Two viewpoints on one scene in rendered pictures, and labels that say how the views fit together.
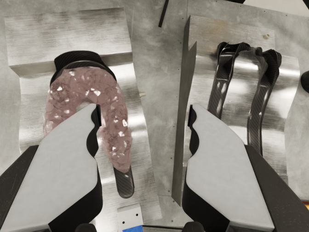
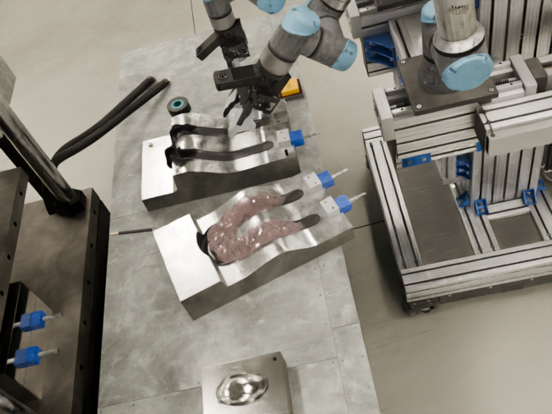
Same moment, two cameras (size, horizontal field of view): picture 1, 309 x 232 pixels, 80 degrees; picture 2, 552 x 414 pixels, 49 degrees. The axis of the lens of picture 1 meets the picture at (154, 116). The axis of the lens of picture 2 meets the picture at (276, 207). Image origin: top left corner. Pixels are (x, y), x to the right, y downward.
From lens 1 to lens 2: 1.47 m
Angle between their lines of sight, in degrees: 33
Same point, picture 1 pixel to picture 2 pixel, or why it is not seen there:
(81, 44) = (191, 245)
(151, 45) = not seen: hidden behind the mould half
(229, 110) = (220, 148)
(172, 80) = (202, 204)
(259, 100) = (208, 132)
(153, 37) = not seen: hidden behind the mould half
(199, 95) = (213, 166)
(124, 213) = (309, 184)
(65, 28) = (180, 259)
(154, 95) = not seen: hidden behind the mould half
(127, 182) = (292, 195)
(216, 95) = (210, 157)
